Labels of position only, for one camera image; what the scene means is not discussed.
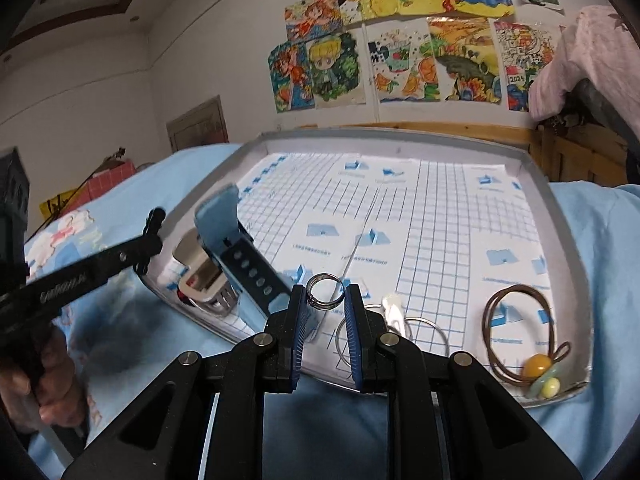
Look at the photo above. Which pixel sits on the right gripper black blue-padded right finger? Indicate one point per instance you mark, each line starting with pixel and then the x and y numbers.
pixel 447 417

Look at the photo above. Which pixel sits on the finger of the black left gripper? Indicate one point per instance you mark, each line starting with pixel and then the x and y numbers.
pixel 115 254

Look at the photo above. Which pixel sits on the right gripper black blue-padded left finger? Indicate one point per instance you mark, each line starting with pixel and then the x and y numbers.
pixel 203 417

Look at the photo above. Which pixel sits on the beige grey hair claw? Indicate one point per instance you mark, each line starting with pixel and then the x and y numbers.
pixel 203 284

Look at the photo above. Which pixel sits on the large silver bangle rings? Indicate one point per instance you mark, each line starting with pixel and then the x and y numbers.
pixel 425 332

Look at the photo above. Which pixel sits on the white hair clip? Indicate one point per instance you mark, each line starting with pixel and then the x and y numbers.
pixel 393 312

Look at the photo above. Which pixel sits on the small silver key rings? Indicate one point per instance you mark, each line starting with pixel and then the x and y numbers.
pixel 325 292

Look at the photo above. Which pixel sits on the person's left hand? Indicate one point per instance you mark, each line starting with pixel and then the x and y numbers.
pixel 59 393

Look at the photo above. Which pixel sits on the light blue cartoon bedsheet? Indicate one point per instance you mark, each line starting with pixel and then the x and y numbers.
pixel 122 336

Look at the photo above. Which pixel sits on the red checked box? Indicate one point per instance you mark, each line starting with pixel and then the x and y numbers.
pixel 110 175

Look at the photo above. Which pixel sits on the yellow caution bag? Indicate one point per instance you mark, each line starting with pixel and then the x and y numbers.
pixel 55 204

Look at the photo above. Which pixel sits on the grey cardboard tray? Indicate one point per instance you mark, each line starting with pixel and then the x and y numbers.
pixel 468 233

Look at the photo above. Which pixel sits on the blue orange anime drawing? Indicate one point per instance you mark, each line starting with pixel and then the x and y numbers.
pixel 290 77

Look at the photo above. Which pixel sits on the blond boy drawing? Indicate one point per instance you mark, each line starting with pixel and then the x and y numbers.
pixel 336 75

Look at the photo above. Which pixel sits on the orange-haired girl drawing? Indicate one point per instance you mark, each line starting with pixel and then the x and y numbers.
pixel 308 20

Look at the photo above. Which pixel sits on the goldfish popcorn drawing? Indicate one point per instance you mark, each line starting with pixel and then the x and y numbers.
pixel 403 61

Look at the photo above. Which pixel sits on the orange landscape drawing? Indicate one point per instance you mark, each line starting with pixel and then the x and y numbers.
pixel 466 58

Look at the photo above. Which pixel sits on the colourful 2024 poster drawing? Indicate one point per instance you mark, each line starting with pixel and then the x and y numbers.
pixel 524 51

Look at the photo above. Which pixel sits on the pink floral blanket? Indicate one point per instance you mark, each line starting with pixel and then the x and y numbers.
pixel 599 48

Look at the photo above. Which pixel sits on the brown wall hatch door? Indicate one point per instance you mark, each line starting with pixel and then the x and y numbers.
pixel 203 125

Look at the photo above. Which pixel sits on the wooden bed frame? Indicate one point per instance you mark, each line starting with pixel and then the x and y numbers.
pixel 586 152

